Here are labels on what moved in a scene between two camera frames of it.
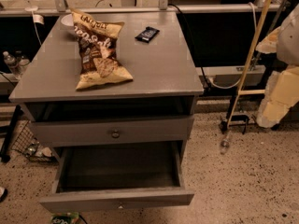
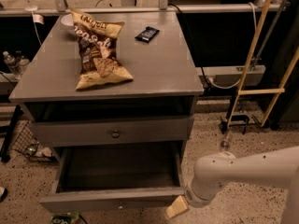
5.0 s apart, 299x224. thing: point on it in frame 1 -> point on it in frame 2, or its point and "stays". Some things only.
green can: (70, 217) stays
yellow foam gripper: (289, 42) -> (192, 196)
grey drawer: (94, 175) stays
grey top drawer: (81, 131) stays
